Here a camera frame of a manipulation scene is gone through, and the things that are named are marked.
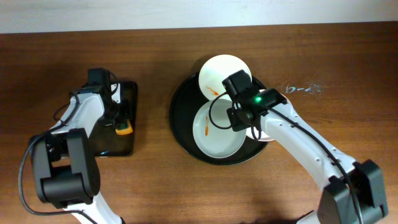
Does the white plate with ketchup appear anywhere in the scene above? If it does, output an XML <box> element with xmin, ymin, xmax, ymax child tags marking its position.
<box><xmin>198</xmin><ymin>55</ymin><xmax>252</xmax><ymax>101</ymax></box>

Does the orange green sponge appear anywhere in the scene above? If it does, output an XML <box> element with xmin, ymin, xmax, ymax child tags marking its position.
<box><xmin>115</xmin><ymin>120</ymin><xmax>134</xmax><ymax>136</ymax></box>

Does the light blue plate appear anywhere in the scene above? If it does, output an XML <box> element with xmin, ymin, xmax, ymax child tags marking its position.
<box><xmin>192</xmin><ymin>99</ymin><xmax>246</xmax><ymax>159</ymax></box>

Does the rectangular black tray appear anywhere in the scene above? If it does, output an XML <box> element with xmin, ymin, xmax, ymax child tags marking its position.
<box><xmin>88</xmin><ymin>81</ymin><xmax>138</xmax><ymax>157</ymax></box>

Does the pink plate with ketchup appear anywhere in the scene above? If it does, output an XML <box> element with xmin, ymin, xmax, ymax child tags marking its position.
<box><xmin>245</xmin><ymin>89</ymin><xmax>293</xmax><ymax>142</ymax></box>

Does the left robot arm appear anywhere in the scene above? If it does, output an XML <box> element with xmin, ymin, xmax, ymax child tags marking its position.
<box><xmin>18</xmin><ymin>68</ymin><xmax>133</xmax><ymax>223</ymax></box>

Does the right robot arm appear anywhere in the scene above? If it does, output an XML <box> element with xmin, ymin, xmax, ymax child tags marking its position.
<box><xmin>222</xmin><ymin>70</ymin><xmax>388</xmax><ymax>224</ymax></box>

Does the round black tray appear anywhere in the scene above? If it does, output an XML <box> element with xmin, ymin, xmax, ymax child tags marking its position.
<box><xmin>169</xmin><ymin>73</ymin><xmax>268</xmax><ymax>166</ymax></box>

